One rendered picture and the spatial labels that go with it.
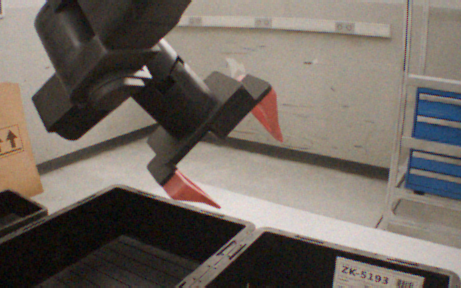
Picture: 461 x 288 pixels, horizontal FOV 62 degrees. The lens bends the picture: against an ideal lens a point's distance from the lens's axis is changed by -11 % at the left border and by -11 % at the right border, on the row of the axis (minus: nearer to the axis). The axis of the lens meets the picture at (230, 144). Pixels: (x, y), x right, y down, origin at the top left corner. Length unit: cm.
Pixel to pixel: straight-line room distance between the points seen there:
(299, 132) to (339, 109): 41
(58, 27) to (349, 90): 304
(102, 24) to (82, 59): 3
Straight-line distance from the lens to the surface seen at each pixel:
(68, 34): 30
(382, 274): 60
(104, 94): 29
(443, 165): 234
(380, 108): 322
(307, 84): 339
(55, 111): 38
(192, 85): 38
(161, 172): 42
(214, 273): 54
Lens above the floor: 124
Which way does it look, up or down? 18 degrees down
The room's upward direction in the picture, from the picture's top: straight up
